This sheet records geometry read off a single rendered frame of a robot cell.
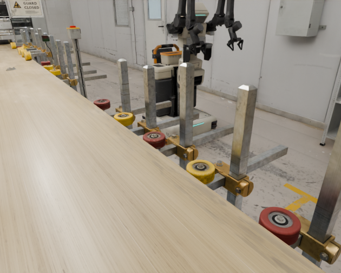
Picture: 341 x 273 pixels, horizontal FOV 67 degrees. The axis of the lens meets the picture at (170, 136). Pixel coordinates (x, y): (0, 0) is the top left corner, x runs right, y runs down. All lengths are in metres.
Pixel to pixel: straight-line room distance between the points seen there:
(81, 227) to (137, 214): 0.12
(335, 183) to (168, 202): 0.35
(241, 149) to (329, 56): 2.84
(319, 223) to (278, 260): 0.18
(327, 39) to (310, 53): 0.23
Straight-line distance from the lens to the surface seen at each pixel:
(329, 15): 3.51
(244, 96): 0.68
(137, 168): 0.73
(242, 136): 0.71
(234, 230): 0.56
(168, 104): 1.51
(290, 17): 3.46
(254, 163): 0.89
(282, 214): 0.62
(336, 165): 0.60
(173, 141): 0.98
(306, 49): 3.61
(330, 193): 0.63
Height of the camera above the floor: 1.29
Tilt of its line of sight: 26 degrees down
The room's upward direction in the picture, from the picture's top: 1 degrees counter-clockwise
